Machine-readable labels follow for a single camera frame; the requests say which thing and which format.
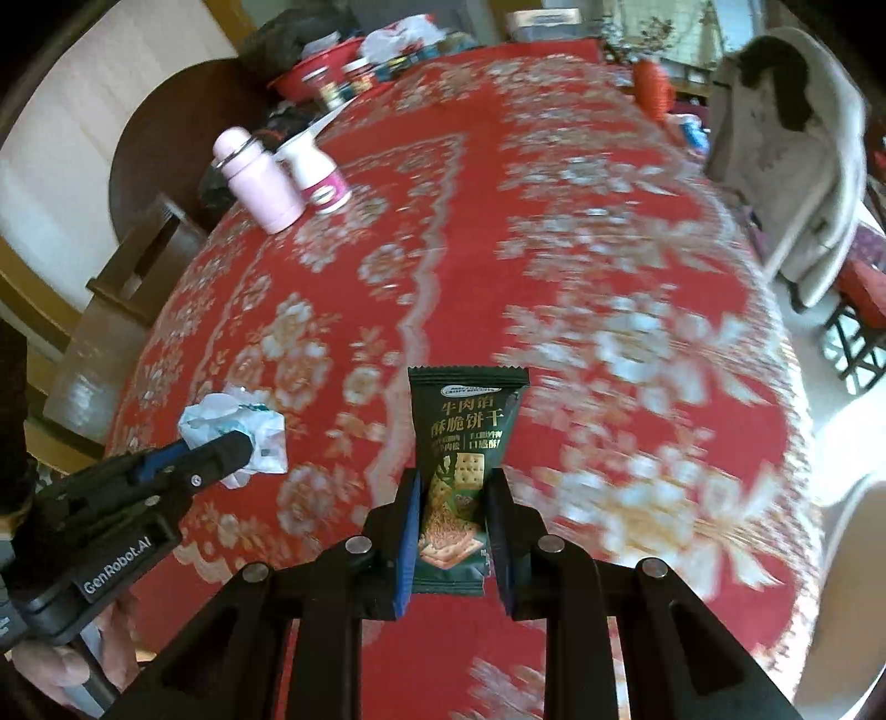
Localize white plastic wrapper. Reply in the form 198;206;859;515
177;384;289;491

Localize dark green biscuit packet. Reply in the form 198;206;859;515
409;366;530;597

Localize person's left hand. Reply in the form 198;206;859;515
11;591;140;708

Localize wooden chair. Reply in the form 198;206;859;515
44;195;207;445

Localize pink thermos bottle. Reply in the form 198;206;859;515
213;126;305;234

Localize white pink yogurt bottle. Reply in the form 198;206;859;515
276;131;352;214

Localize red floral tablecloth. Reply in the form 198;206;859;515
108;45;821;693

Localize red bowl with clutter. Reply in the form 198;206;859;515
267;37;368;105

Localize beige coat on chair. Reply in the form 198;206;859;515
706;27;867;311

